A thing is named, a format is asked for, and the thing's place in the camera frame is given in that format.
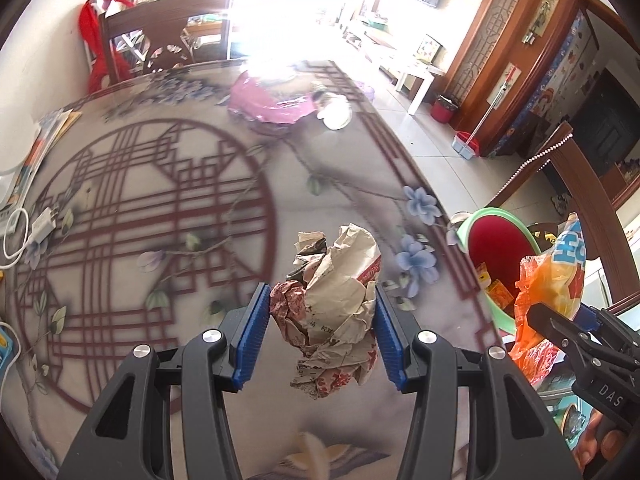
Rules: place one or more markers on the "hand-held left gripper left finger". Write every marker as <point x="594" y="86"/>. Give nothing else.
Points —
<point x="252" y="330"/>

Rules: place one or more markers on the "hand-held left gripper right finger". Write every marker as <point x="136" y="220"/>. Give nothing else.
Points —
<point x="390" y="335"/>

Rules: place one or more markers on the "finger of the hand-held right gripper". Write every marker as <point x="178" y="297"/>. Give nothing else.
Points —
<point x="555" y="327"/>
<point x="597" y="320"/>

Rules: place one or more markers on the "orange snack bag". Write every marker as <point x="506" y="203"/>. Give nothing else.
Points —
<point x="545" y="280"/>

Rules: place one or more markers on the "brown paper bag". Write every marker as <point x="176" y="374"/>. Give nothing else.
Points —
<point x="335" y="285"/>

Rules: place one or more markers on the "green bin with red liner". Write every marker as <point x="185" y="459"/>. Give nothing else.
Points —
<point x="495" y="240"/>

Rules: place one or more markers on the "person's right hand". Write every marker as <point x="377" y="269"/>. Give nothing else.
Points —
<point x="600" y="440"/>

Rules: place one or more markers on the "brown wooden chair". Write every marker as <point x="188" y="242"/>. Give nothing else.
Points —
<point x="595" y="200"/>

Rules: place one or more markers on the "dark door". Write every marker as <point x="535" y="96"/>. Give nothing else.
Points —
<point x="607" y="120"/>

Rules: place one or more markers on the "blue mop bucket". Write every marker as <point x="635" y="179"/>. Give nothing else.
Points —
<point x="466" y="146"/>

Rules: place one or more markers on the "white bowl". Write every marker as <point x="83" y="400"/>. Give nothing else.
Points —
<point x="337" y="115"/>

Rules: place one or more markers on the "pink plastic bag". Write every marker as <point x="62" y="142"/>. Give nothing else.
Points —
<point x="265" y="102"/>

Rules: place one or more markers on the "red bucket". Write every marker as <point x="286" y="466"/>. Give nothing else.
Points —
<point x="444" y="109"/>

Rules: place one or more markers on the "white charger plug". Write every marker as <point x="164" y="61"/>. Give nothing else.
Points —
<point x="42" y="225"/>

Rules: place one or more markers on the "blue patterned curtain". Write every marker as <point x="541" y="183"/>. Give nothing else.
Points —
<point x="560" y="85"/>

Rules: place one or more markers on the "blue yellow plastic device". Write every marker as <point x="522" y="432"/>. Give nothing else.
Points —
<point x="5" y="347"/>

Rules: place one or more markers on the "white low table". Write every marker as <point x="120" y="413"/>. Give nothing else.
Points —
<point x="420" y="77"/>

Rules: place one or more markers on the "stack of papers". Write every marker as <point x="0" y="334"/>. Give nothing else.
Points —
<point x="45" y="135"/>

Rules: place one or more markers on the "triangle pattern board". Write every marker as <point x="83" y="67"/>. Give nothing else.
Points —
<point x="428" y="49"/>

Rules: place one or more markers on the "red plastic bag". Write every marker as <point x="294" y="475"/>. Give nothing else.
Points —
<point x="97" y="65"/>

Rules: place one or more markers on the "wooden lattice partition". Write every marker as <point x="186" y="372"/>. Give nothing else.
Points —
<point x="500" y="20"/>

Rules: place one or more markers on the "dark wooden chair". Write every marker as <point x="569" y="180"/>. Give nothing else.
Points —
<point x="165" y="15"/>

